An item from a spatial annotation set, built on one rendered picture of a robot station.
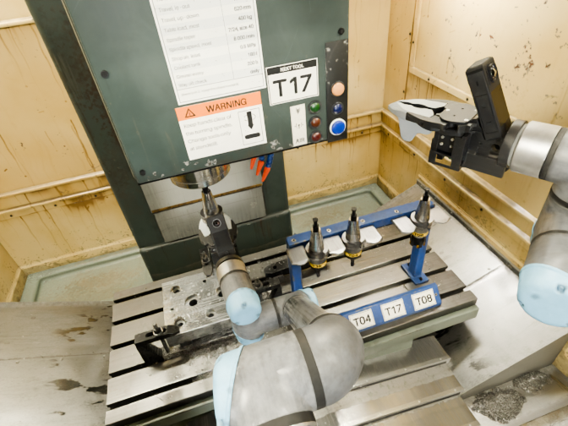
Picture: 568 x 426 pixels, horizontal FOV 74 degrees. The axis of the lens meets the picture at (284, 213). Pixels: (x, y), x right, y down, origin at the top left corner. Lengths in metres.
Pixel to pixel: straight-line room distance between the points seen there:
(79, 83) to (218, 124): 0.77
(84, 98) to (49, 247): 1.02
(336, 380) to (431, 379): 0.89
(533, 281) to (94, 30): 0.69
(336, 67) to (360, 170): 1.55
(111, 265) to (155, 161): 1.50
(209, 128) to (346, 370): 0.47
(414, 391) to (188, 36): 1.19
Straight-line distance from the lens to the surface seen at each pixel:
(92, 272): 2.23
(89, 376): 1.70
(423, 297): 1.33
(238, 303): 0.85
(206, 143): 0.74
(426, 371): 1.45
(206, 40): 0.68
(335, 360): 0.56
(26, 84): 1.84
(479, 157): 0.66
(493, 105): 0.62
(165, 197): 1.55
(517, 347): 1.51
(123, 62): 0.69
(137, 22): 0.68
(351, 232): 1.05
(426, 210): 1.14
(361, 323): 1.25
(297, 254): 1.05
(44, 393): 1.68
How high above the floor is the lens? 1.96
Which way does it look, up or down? 39 degrees down
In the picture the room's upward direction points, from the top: 7 degrees counter-clockwise
